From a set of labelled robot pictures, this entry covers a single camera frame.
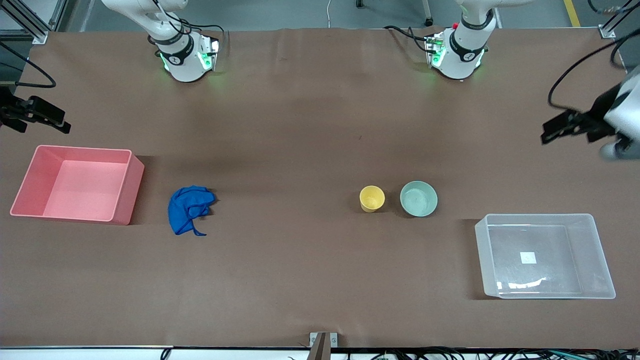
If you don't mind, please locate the blue cloth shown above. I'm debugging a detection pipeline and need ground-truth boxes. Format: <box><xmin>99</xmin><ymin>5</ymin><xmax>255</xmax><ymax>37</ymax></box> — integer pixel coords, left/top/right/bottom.
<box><xmin>168</xmin><ymin>185</ymin><xmax>218</xmax><ymax>237</ymax></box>

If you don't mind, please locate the pale green bowl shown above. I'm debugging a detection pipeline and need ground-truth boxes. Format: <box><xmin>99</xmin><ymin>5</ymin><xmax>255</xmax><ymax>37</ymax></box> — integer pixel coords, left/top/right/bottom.
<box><xmin>399</xmin><ymin>180</ymin><xmax>439</xmax><ymax>218</ymax></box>

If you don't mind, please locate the yellow plastic cup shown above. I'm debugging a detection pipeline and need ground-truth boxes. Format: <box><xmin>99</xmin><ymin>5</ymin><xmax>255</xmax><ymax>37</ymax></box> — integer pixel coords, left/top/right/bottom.
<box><xmin>359</xmin><ymin>185</ymin><xmax>386</xmax><ymax>214</ymax></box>

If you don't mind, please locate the right arm base connector plate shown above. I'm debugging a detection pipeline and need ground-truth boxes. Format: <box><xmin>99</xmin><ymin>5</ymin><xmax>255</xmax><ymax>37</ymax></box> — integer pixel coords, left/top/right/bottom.
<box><xmin>198</xmin><ymin>34</ymin><xmax>221</xmax><ymax>72</ymax></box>

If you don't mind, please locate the left arm base connector plate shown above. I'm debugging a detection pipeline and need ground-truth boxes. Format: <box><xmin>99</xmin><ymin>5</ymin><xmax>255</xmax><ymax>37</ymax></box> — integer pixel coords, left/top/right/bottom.
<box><xmin>424</xmin><ymin>32</ymin><xmax>447</xmax><ymax>69</ymax></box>

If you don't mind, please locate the pink plastic box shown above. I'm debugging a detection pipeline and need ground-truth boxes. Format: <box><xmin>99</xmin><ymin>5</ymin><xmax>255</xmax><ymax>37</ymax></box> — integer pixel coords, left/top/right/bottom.
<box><xmin>10</xmin><ymin>145</ymin><xmax>146</xmax><ymax>226</ymax></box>

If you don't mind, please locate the clear plastic box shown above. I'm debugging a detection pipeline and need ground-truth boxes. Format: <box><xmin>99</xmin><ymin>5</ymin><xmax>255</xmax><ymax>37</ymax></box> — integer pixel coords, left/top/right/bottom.
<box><xmin>474</xmin><ymin>213</ymin><xmax>617</xmax><ymax>300</ymax></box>

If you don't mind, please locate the brown table mat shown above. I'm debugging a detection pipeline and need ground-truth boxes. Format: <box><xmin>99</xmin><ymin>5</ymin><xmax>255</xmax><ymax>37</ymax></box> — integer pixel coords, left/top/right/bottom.
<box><xmin>0</xmin><ymin>27</ymin><xmax>640</xmax><ymax>349</ymax></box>

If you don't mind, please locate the aluminium frame post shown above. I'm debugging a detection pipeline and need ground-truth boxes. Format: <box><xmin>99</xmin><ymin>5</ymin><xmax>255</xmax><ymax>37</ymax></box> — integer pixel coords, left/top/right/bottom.
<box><xmin>0</xmin><ymin>0</ymin><xmax>77</xmax><ymax>45</ymax></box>
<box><xmin>586</xmin><ymin>0</ymin><xmax>640</xmax><ymax>40</ymax></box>

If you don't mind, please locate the black base cable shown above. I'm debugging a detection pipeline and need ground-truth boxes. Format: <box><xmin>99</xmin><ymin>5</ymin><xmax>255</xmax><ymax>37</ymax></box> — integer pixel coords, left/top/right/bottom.
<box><xmin>383</xmin><ymin>24</ymin><xmax>432</xmax><ymax>43</ymax></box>

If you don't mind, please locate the black cable bundle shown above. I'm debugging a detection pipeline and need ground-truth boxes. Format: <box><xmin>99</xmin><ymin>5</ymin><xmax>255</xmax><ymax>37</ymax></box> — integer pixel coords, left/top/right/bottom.
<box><xmin>345</xmin><ymin>346</ymin><xmax>640</xmax><ymax>360</ymax></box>

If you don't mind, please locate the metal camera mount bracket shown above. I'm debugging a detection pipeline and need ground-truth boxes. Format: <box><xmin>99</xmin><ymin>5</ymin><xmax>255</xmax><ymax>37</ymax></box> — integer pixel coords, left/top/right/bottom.
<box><xmin>308</xmin><ymin>331</ymin><xmax>339</xmax><ymax>360</ymax></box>

